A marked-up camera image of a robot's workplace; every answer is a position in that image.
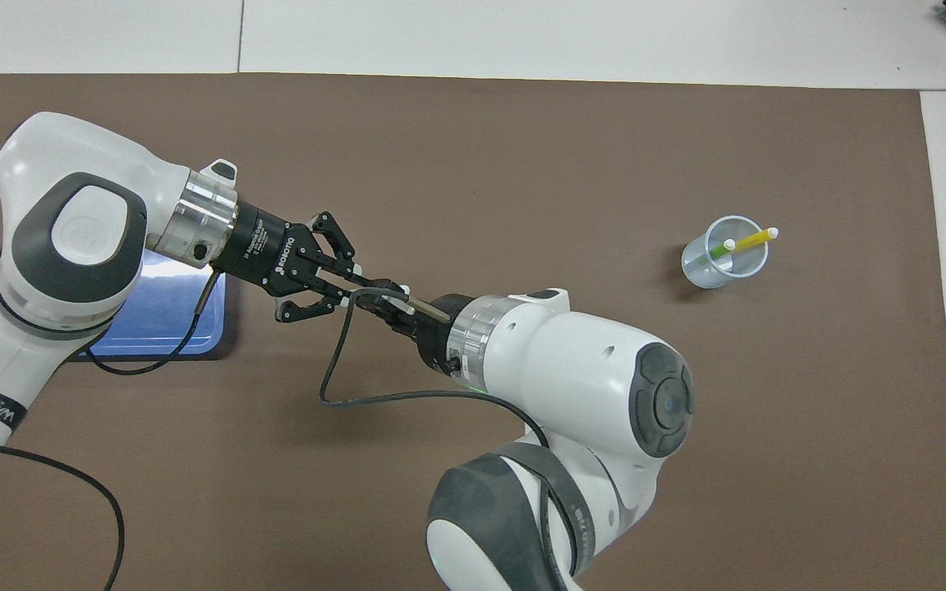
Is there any translucent plastic cup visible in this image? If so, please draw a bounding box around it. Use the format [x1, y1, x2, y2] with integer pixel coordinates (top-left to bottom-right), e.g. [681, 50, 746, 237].
[681, 215, 769, 290]

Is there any brown table mat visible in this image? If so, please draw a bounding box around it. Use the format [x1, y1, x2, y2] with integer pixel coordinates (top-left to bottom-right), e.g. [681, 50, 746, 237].
[0, 72, 946, 591]

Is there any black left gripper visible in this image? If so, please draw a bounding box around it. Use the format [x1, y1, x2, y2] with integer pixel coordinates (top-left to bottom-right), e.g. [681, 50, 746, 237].
[212, 202, 363, 323]

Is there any yellow highlighter pen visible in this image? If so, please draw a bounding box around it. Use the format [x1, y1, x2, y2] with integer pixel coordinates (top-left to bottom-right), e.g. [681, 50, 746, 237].
[715, 227, 779, 259]

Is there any blue plastic tray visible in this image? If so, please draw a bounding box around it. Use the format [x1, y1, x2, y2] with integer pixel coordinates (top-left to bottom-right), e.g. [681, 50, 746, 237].
[83, 250, 227, 362]

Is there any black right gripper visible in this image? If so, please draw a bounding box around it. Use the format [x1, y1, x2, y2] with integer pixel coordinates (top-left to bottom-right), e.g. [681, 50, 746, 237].
[358, 287, 474, 378]

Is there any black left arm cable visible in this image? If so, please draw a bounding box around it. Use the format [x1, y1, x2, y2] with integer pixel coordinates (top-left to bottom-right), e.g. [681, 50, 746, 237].
[0, 254, 223, 591]

